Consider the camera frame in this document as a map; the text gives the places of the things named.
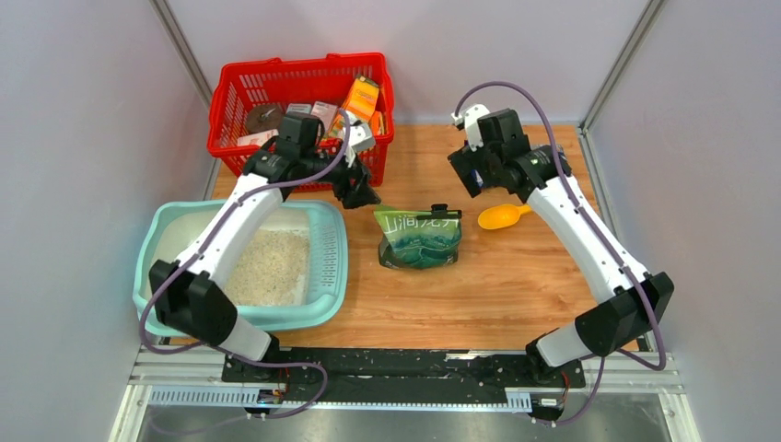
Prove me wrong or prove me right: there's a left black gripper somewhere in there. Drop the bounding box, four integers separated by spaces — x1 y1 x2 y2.
302 146 382 211

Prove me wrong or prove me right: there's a yellow plastic scoop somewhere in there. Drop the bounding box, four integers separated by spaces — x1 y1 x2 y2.
477 204 532 230

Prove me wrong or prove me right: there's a green litter bag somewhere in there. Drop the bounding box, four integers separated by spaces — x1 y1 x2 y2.
373 206 462 270

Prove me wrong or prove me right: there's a black bag clip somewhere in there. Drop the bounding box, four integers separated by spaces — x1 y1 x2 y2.
415 204 462 220

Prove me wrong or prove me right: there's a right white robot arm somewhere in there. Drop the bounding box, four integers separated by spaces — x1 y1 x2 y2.
448 104 674 386

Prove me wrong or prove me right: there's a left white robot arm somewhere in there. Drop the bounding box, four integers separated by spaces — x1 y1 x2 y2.
140 110 380 382

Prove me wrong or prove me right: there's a teal plastic litter box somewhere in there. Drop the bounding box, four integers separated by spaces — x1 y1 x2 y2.
132 200 348 332

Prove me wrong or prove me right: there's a pink grey small box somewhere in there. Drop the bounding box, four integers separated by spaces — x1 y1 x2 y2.
310 101 338 132

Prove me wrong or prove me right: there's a teal small box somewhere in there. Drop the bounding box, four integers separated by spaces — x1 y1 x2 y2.
286 103 312 114

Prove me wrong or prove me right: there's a beige cat litter pile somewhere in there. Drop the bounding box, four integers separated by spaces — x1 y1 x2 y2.
225 229 310 307

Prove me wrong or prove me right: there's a brown round box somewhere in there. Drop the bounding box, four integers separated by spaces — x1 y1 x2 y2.
244 104 285 134

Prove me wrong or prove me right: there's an orange green sponge pack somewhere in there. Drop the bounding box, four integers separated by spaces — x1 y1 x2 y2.
340 76 380 124

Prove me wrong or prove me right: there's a white pink sponge pack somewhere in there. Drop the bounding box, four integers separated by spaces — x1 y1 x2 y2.
236 129 278 146

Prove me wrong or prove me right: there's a red plastic shopping basket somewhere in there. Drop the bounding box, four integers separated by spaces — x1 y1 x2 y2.
207 52 394 186

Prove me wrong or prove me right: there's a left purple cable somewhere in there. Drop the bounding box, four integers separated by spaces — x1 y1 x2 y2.
137 110 352 422

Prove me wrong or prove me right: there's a purple cable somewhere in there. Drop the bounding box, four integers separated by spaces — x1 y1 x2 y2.
454 80 668 427
137 110 352 422

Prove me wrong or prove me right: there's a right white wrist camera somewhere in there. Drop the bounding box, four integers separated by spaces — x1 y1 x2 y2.
451 104 490 152

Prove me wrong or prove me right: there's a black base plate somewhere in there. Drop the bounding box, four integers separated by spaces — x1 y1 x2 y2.
221 347 586 405

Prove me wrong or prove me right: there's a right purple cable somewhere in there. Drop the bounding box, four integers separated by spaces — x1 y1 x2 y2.
454 80 668 427

